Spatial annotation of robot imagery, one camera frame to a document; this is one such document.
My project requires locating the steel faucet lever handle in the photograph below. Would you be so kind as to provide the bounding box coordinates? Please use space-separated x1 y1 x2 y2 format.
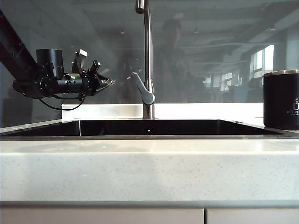
130 72 156 105

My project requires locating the dark stainless steel sink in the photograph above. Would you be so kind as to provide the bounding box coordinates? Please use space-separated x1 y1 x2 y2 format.
0 119 291 141

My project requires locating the white stone backsplash ledge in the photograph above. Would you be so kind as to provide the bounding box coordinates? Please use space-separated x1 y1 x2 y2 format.
61 102 266 121

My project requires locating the narrow beige cabinet door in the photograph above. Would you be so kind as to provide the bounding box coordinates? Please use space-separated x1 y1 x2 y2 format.
206 208 299 224

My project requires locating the wide beige cabinet door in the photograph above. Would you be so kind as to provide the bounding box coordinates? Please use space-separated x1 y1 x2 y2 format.
0 208 205 224

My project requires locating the black mug with steel rim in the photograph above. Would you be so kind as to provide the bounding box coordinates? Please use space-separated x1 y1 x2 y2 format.
263 69 299 131

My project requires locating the thin black cable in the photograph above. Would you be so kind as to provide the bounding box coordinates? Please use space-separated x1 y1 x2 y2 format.
38 92 86 111

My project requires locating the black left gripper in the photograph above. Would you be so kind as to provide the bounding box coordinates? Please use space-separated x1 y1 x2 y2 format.
62 59 115 97

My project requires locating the stainless steel gooseneck faucet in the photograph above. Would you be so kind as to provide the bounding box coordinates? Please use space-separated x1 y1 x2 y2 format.
135 0 157 120

